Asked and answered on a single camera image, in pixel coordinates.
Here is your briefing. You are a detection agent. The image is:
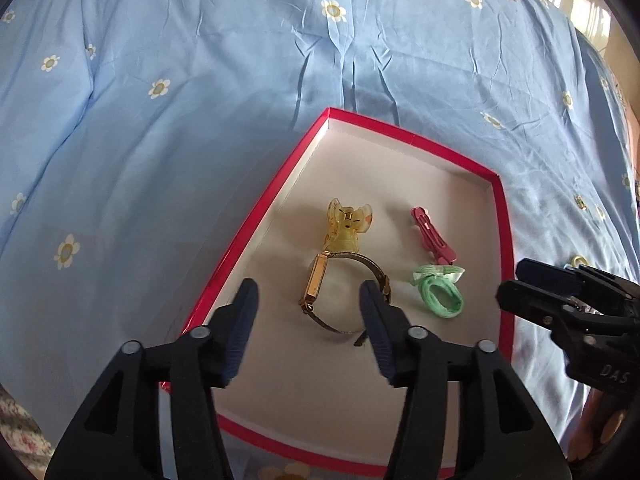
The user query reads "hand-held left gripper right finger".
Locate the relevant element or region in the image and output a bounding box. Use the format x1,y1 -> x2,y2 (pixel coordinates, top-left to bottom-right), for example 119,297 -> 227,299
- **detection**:
359,280 -> 573,480

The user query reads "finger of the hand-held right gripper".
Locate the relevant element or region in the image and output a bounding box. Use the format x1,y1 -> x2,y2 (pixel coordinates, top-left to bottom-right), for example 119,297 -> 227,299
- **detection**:
495,280 -> 626,336
516,258 -> 640,311

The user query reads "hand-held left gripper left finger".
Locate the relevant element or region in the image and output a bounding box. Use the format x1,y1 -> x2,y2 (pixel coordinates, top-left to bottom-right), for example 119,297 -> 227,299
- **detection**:
45,278 -> 261,480

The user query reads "red shallow box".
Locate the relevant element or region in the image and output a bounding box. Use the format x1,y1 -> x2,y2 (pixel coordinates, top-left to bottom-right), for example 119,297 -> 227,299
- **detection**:
159,107 -> 516,478

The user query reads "person's right hand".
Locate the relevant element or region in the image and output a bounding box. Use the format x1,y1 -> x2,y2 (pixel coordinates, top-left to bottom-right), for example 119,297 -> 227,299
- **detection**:
565,387 -> 633,466

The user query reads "gold wristwatch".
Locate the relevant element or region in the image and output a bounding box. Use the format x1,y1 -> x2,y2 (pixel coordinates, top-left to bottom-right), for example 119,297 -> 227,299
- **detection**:
298,250 -> 392,347

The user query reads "yellow hair claw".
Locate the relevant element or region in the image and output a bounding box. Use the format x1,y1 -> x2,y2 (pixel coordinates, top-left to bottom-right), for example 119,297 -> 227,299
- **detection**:
322,199 -> 375,256

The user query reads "pink hair clip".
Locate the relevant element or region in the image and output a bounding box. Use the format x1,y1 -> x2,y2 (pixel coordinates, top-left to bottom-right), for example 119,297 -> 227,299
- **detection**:
410,206 -> 457,266

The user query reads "blue floral bedsheet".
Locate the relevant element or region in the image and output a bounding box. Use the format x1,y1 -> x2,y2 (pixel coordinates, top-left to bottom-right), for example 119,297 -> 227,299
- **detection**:
0,0 -> 640,480

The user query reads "floral cloth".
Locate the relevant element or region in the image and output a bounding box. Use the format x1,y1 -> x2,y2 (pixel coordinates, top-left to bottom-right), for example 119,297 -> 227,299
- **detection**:
0,385 -> 56,466

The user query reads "green bow hair tie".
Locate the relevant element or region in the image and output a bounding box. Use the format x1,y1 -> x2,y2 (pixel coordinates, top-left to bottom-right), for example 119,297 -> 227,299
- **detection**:
410,264 -> 467,319

